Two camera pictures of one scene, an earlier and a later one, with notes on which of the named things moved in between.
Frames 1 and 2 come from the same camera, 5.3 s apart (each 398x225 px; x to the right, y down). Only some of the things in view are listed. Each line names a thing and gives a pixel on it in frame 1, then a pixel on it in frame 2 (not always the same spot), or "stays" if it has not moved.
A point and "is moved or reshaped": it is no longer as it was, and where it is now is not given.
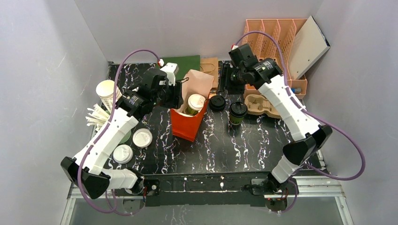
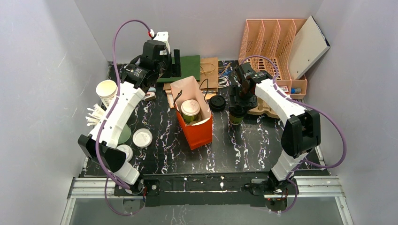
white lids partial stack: x=142 y=137 stays
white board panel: x=308 y=45 stays
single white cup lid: x=195 y=101 → x=190 y=107
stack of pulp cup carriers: x=256 y=104 stays
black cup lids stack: x=217 y=103 stays
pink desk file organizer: x=264 y=45 stays
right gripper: x=225 y=80 → x=241 y=102
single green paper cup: x=236 y=121 stays
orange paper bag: x=196 y=88 is moved or reshaped
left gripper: x=173 y=95 → x=171 y=65
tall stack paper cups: x=105 y=90 stays
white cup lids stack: x=122 y=153 stays
